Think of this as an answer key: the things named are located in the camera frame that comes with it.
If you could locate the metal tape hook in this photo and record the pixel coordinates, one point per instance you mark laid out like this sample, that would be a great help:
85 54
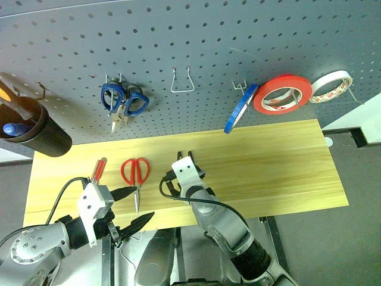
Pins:
294 96
238 85
352 95

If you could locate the metal scissors hook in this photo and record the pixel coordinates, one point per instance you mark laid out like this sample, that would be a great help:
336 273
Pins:
120 78

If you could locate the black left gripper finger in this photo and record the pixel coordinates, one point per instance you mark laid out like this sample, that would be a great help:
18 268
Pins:
135 225
122 193

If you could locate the orange black screwdriver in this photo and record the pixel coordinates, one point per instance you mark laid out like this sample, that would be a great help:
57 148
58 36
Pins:
4 94

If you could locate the blue pen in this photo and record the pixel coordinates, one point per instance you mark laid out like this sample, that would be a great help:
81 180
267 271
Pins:
15 129

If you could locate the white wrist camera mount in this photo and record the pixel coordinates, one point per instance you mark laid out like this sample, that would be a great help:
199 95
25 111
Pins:
86 202
186 174

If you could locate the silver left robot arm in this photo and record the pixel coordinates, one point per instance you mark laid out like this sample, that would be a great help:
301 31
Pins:
32 247

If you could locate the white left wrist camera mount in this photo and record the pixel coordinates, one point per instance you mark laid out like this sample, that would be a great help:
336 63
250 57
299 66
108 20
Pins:
86 202

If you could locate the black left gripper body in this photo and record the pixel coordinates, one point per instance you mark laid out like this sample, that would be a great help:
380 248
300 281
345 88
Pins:
102 226

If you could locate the blue tape roll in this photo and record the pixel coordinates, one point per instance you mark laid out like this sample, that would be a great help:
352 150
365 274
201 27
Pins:
238 111

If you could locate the dark cup hook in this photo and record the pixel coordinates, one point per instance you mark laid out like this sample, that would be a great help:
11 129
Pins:
43 90

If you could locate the white tape roll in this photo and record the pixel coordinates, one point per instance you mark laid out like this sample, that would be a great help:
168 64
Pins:
321 82

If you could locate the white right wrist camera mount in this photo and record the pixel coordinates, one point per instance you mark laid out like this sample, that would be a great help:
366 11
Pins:
186 174

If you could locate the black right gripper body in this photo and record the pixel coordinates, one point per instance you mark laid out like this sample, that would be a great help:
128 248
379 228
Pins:
201 172

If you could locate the red tape roll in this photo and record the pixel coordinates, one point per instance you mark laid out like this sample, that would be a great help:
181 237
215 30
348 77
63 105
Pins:
268 89

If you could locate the dark grey rounded shape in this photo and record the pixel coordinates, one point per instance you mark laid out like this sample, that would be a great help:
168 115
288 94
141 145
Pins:
154 259

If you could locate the black cup holder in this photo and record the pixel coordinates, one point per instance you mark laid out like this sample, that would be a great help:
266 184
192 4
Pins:
50 140

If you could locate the grey pegboard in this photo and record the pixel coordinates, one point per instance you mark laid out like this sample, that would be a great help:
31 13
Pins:
190 35

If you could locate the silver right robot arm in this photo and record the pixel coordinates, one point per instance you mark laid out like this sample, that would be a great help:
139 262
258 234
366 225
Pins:
226 232

